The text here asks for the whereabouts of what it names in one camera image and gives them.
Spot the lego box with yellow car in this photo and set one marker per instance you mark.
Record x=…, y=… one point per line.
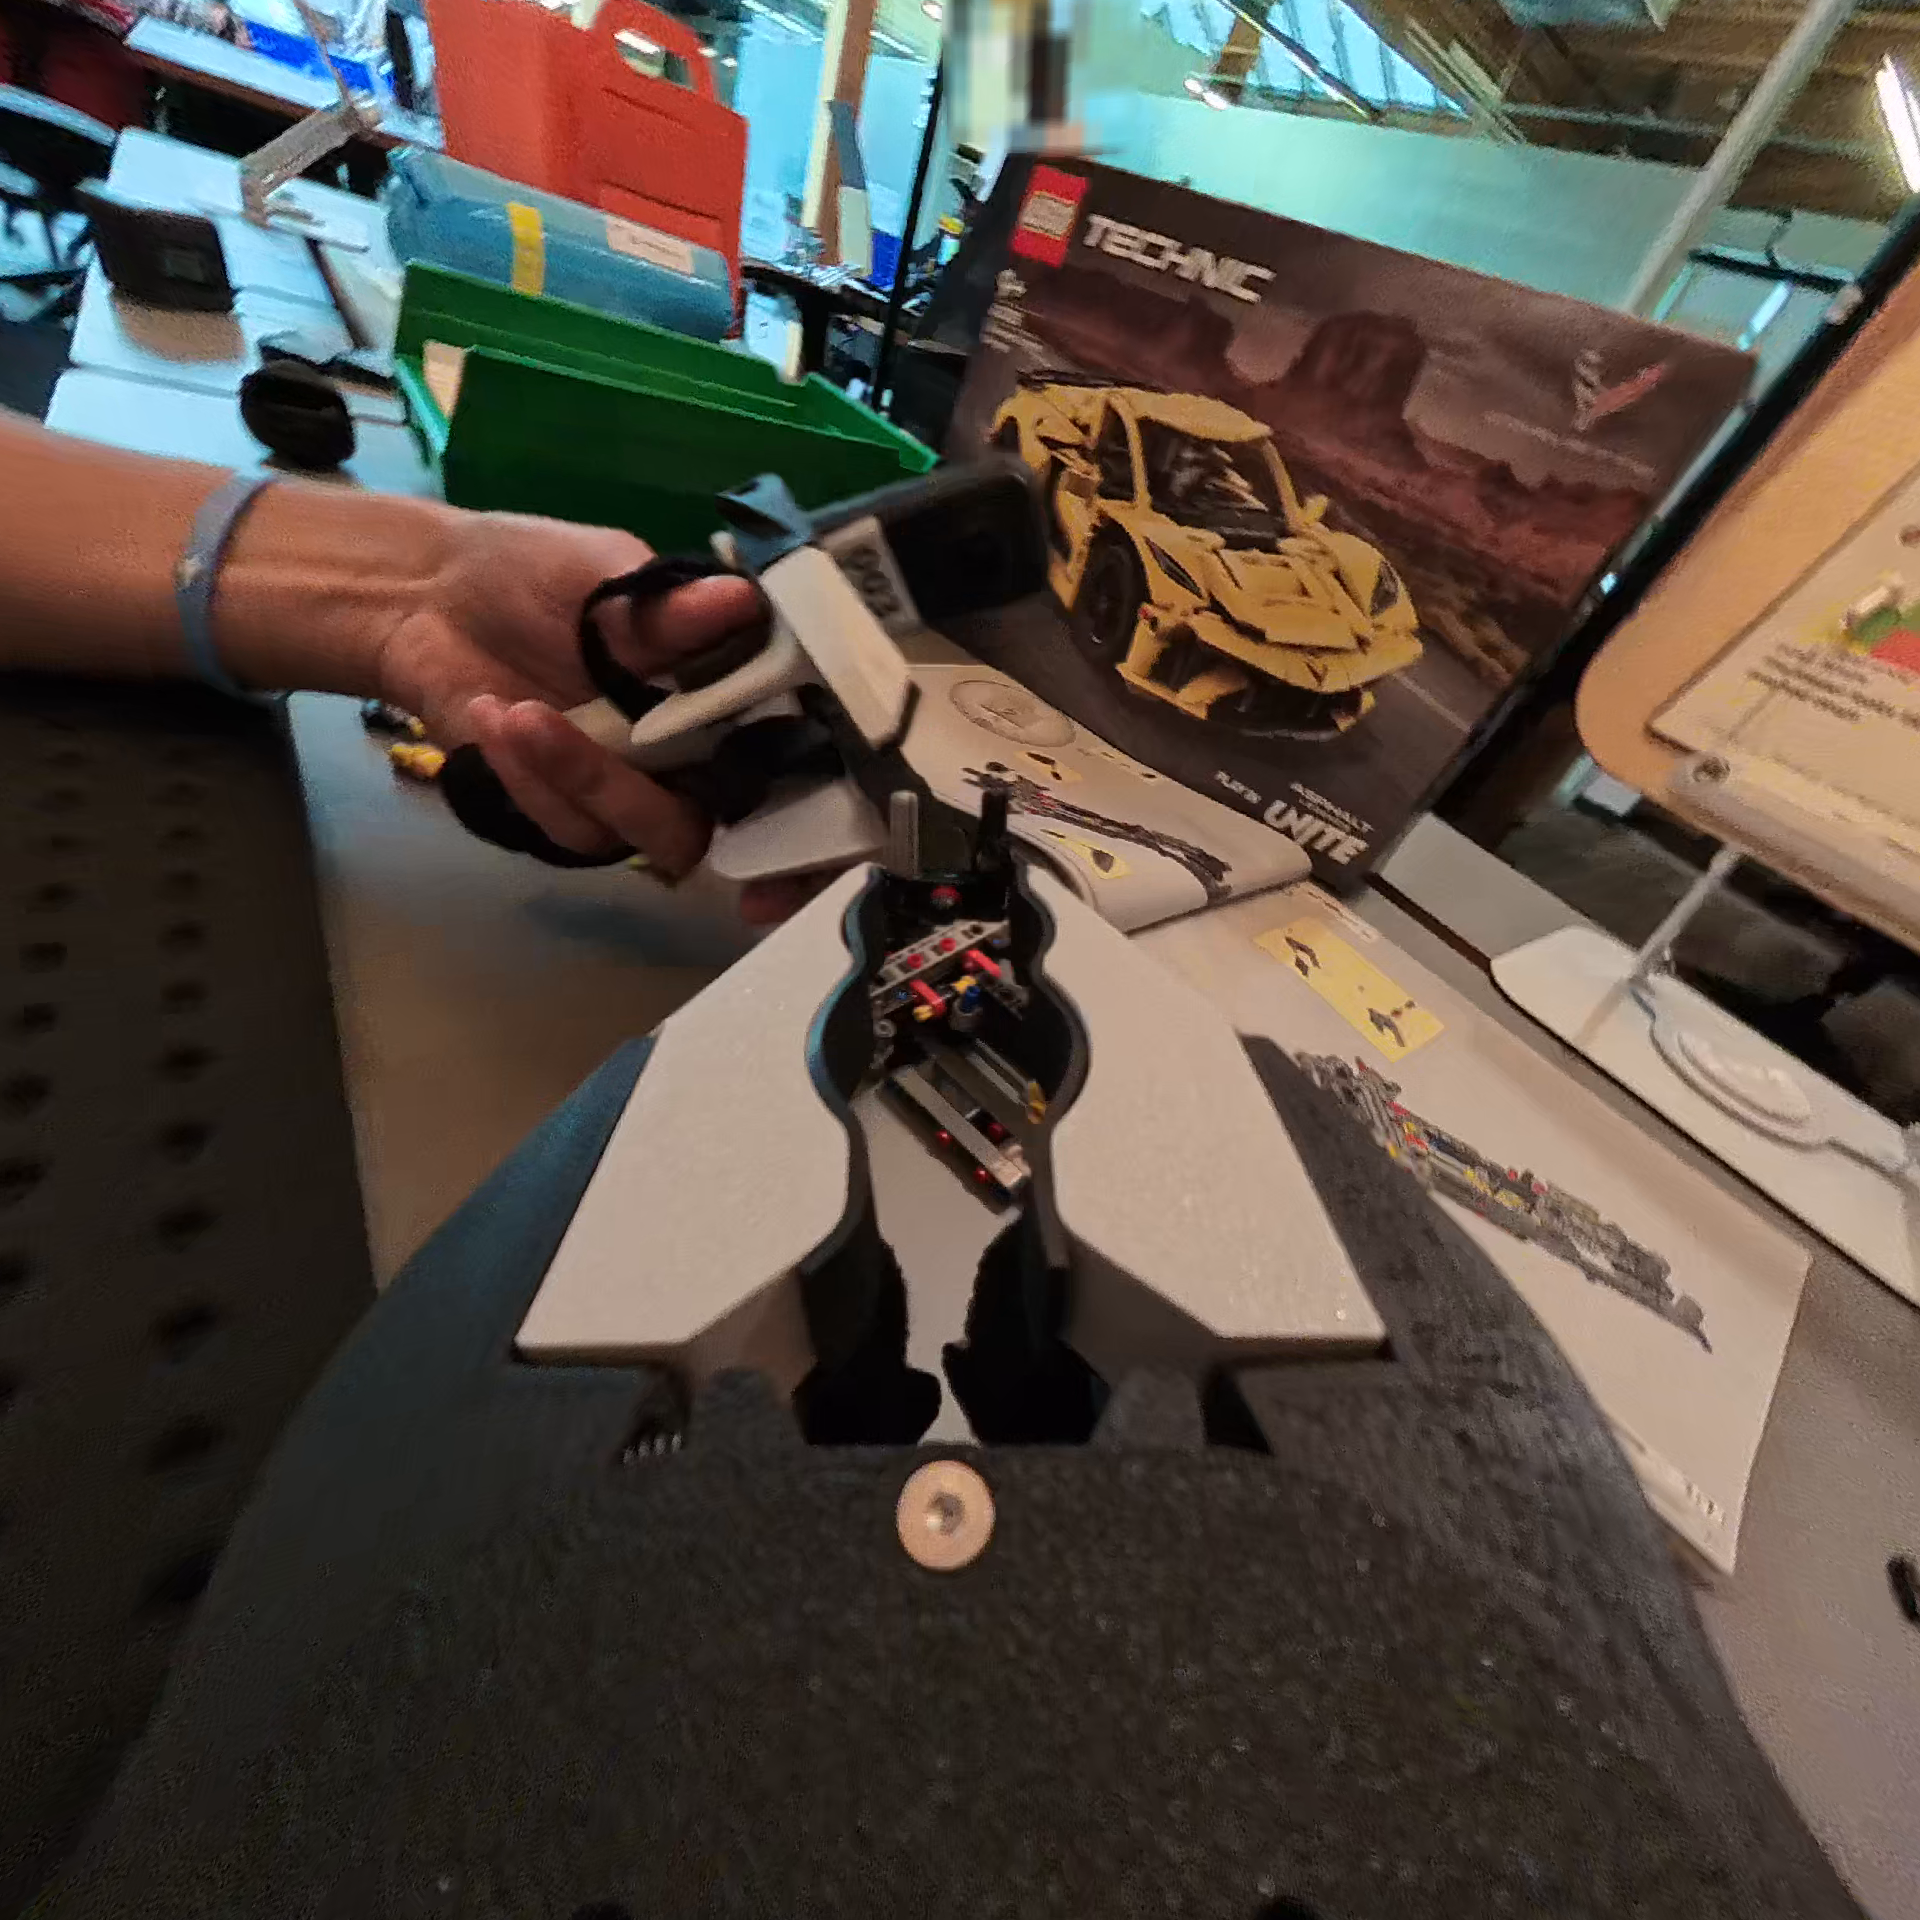
x=1348, y=448

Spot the black perforated panel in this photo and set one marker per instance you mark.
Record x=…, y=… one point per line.
x=148, y=1048

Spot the white background table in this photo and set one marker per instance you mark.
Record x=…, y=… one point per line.
x=148, y=355

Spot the black box device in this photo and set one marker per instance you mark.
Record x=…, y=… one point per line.
x=154, y=246

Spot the green plastic bin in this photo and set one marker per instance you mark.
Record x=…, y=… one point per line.
x=447, y=307
x=603, y=448

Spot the grey metal bracket stand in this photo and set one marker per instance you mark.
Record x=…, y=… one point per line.
x=314, y=146

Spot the flat lego instruction sheet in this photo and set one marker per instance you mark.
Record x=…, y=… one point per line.
x=1572, y=1200

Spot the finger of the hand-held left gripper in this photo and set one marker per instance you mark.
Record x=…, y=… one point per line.
x=845, y=662
x=798, y=845

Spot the orange carrier box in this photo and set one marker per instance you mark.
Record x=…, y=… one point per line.
x=574, y=107

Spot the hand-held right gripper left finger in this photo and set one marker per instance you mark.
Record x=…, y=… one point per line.
x=676, y=1232

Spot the long lego chassis assembly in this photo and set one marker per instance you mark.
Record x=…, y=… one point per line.
x=961, y=1108

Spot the light blue wristband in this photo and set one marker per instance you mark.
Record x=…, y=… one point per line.
x=211, y=580

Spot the person's left hand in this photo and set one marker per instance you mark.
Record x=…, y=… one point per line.
x=501, y=632

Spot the blue wrapped package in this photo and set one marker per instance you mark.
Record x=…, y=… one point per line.
x=603, y=242

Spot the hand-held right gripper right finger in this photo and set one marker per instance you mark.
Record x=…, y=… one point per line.
x=1201, y=1232

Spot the thick open lego instruction booklet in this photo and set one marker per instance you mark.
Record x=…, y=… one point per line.
x=1169, y=869

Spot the black round object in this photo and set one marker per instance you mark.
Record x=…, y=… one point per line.
x=303, y=413

